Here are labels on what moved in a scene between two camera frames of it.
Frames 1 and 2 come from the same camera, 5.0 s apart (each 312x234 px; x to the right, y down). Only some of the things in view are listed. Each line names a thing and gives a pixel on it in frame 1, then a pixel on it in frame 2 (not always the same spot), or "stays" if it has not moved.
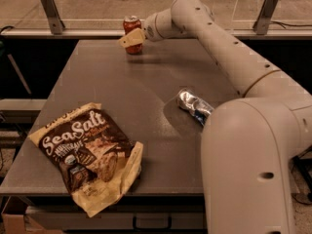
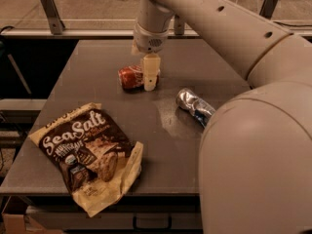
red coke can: [131, 23] → [132, 78]
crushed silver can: [194, 105] stays
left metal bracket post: [56, 23] stays
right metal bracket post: [260, 26] stays
